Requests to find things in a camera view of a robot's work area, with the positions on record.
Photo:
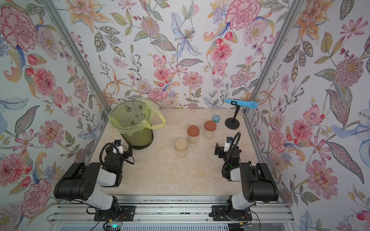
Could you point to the aluminium corner post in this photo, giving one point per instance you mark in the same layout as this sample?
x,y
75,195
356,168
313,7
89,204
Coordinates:
x,y
67,37
273,56

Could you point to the left aluminium corner post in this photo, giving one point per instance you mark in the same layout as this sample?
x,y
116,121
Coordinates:
x,y
67,37

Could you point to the clear jar with rice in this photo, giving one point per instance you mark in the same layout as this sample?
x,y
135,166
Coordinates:
x,y
181,153

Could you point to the blue microphone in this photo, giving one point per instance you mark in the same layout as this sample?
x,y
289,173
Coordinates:
x,y
248,104

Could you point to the beige jar lid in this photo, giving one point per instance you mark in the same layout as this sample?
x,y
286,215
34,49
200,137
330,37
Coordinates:
x,y
181,144

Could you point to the black mesh trash bin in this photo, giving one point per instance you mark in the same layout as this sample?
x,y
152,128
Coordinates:
x,y
140,140

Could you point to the jar with terracotta lid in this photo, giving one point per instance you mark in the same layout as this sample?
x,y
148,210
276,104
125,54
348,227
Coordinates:
x,y
193,134
209,129

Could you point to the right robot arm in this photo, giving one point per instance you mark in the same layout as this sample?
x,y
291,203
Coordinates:
x,y
256,180

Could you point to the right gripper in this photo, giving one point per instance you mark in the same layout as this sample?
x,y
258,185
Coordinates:
x,y
221,155

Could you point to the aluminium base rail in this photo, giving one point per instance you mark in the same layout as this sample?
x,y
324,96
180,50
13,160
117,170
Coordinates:
x,y
172,213

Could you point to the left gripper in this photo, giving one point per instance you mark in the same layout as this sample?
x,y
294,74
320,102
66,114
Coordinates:
x,y
126,155

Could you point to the yellow-green plastic bin liner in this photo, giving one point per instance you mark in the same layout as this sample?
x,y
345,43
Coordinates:
x,y
135,115

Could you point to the small blue owl figure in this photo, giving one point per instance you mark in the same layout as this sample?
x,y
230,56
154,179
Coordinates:
x,y
216,118

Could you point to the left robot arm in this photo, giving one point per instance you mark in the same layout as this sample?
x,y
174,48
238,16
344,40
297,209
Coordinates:
x,y
82,183

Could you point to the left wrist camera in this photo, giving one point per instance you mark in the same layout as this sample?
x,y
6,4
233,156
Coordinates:
x,y
118,148

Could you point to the right aluminium corner post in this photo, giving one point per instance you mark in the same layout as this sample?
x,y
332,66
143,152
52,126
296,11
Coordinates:
x,y
273,56

